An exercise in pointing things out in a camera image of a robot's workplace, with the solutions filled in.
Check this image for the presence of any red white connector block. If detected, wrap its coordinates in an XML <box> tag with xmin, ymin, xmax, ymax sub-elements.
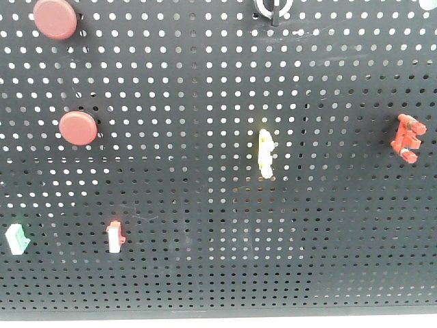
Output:
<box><xmin>106</xmin><ymin>220</ymin><xmax>126</xmax><ymax>254</ymax></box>

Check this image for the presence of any black perforated pegboard panel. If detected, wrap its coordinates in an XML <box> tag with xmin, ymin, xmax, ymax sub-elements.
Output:
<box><xmin>1</xmin><ymin>1</ymin><xmax>436</xmax><ymax>312</ymax></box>

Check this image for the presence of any white table frame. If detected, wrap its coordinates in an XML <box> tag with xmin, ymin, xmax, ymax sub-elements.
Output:
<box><xmin>1</xmin><ymin>305</ymin><xmax>436</xmax><ymax>321</ymax></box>

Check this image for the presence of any red push button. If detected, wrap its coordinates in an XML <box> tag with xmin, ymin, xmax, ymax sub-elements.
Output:
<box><xmin>33</xmin><ymin>0</ymin><xmax>77</xmax><ymax>40</ymax></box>
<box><xmin>59</xmin><ymin>111</ymin><xmax>98</xmax><ymax>146</ymax></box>

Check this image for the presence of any green white connector block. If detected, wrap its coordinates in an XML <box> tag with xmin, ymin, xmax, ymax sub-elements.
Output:
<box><xmin>5</xmin><ymin>223</ymin><xmax>31</xmax><ymax>256</ymax></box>

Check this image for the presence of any red terminal block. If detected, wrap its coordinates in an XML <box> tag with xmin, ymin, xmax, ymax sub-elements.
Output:
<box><xmin>391</xmin><ymin>113</ymin><xmax>427</xmax><ymax>164</ymax></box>

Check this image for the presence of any yellow terminal block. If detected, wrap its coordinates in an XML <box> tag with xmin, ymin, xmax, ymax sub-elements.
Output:
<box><xmin>257</xmin><ymin>129</ymin><xmax>274</xmax><ymax>179</ymax></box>

